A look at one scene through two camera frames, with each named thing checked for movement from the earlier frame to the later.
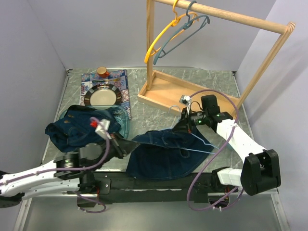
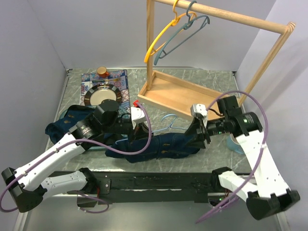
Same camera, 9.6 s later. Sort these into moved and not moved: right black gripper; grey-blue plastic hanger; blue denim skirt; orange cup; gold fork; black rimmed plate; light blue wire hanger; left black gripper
Moved: blue denim skirt; left black gripper; light blue wire hanger; right black gripper
Not moved: gold fork; grey-blue plastic hanger; orange cup; black rimmed plate
